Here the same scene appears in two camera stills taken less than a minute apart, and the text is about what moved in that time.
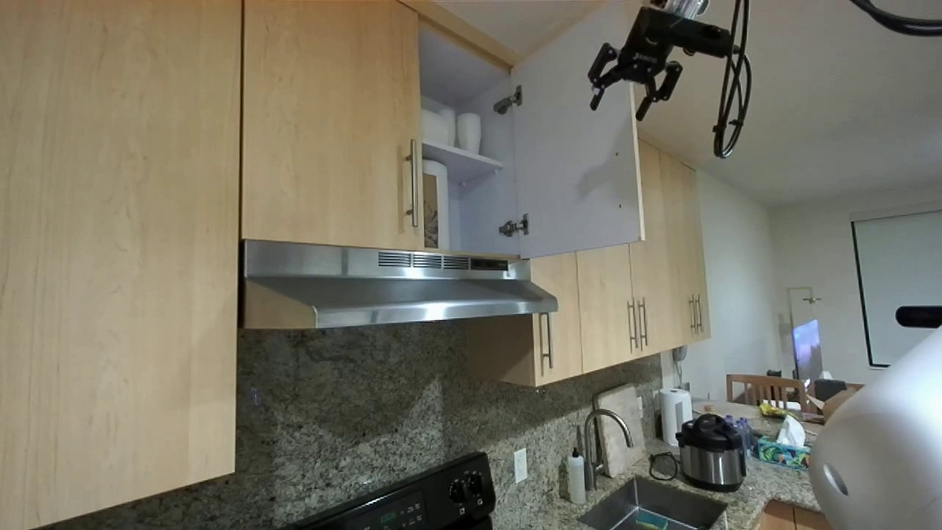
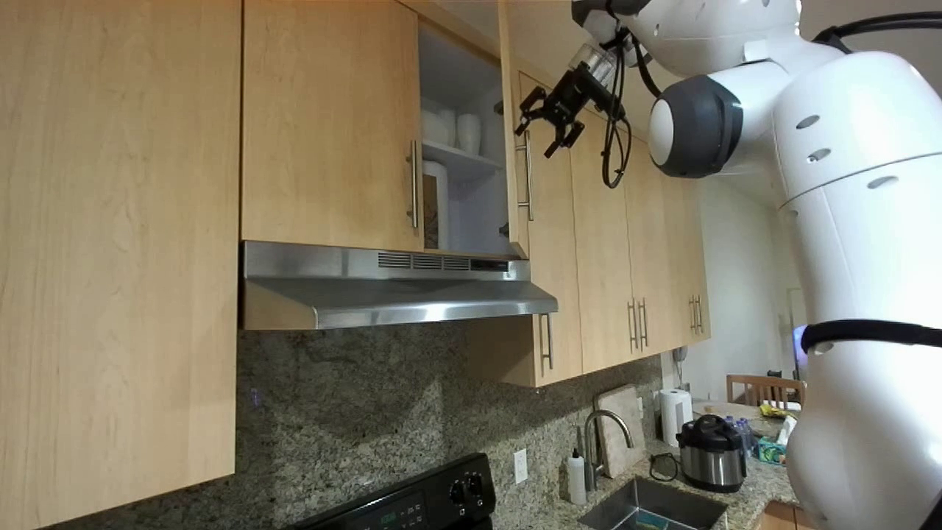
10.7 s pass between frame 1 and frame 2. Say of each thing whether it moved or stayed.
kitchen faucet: stayed
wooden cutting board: stayed
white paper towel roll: stayed
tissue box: stayed
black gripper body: moved
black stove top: stayed
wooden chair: stayed
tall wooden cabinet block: stayed
